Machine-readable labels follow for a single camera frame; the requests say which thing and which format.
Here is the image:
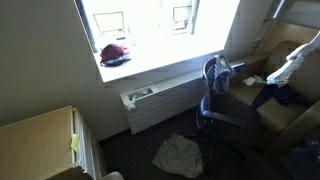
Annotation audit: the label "brown leather armchair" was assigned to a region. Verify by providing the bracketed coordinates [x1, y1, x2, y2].
[229, 22, 320, 156]

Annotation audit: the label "light blue shirt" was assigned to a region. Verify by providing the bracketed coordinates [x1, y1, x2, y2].
[210, 55, 235, 95]

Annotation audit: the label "white wall heater unit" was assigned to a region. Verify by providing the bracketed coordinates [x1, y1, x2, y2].
[120, 70, 206, 134]

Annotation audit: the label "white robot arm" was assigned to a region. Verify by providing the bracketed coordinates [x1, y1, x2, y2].
[302, 31, 320, 56]

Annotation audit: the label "white cloth on armchair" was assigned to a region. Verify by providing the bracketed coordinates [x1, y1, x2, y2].
[243, 75, 266, 86]

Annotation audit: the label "small white cloth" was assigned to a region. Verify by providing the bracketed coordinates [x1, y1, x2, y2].
[266, 44, 308, 87]

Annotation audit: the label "black slatted office chair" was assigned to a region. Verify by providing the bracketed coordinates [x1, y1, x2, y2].
[197, 55, 261, 173]

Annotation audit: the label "beige khaki shorts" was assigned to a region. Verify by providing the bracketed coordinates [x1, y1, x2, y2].
[152, 133, 204, 178]

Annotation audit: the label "yellow sticky note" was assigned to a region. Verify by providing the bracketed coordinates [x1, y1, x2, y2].
[70, 134, 80, 152]

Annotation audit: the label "dark navy garment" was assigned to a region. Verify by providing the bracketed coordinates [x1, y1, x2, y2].
[251, 84, 308, 109]

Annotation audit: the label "red cap on windowsill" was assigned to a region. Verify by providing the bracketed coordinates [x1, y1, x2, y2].
[100, 44, 131, 67]

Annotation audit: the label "light wood drawer cabinet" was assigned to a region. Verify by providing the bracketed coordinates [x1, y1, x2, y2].
[0, 106, 102, 180]

